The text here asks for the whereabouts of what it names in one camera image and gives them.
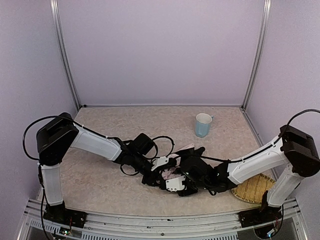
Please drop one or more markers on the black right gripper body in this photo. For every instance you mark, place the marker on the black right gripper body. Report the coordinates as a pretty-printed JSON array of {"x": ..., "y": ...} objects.
[{"x": 187, "y": 156}]

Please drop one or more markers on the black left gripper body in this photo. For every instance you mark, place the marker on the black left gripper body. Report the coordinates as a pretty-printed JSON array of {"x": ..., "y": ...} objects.
[{"x": 155, "y": 180}]

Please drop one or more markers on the pink umbrella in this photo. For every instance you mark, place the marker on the pink umbrella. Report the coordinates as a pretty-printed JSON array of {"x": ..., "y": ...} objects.
[{"x": 176, "y": 158}]

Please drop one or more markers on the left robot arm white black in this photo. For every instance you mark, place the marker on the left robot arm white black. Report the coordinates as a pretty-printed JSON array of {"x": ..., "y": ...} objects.
[{"x": 82, "y": 170}]

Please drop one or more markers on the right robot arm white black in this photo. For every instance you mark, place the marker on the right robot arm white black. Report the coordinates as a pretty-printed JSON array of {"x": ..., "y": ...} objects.
[{"x": 292, "y": 147}]

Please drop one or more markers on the woven bamboo tray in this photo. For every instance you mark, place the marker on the woven bamboo tray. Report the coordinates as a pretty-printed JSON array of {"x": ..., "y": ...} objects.
[{"x": 253, "y": 189}]

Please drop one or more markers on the blue ceramic mug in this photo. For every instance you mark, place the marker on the blue ceramic mug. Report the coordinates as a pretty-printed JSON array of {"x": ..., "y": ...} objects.
[{"x": 203, "y": 124}]

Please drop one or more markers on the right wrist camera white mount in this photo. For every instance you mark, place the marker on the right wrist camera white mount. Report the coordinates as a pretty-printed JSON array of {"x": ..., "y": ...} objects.
[{"x": 175, "y": 184}]

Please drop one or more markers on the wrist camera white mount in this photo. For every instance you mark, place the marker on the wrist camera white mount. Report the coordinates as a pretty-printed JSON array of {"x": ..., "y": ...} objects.
[
  {"x": 175, "y": 184},
  {"x": 162, "y": 163}
]

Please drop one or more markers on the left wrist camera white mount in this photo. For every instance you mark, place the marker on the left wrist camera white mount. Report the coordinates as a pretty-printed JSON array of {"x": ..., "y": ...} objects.
[{"x": 162, "y": 163}]

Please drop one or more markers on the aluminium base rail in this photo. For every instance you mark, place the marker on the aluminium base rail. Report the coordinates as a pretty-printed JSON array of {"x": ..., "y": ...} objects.
[{"x": 105, "y": 226}]

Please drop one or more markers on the right aluminium frame post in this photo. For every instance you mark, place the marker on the right aluminium frame post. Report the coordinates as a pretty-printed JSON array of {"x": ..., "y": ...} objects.
[{"x": 258, "y": 53}]

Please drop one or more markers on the aluminium frame post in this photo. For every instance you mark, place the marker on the aluminium frame post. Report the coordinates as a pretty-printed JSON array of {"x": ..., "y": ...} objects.
[
  {"x": 258, "y": 53},
  {"x": 63, "y": 53}
]

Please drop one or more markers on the left aluminium frame post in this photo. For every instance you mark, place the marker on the left aluminium frame post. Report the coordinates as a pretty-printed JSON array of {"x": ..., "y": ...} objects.
[{"x": 63, "y": 53}]

